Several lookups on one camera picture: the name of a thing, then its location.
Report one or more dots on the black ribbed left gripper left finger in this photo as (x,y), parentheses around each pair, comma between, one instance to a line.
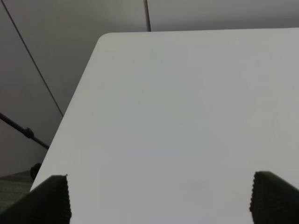
(48,203)

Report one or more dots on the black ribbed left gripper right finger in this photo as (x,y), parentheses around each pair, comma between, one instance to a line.
(273,200)

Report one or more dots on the black table foot knob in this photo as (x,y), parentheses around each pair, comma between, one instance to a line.
(34,170)

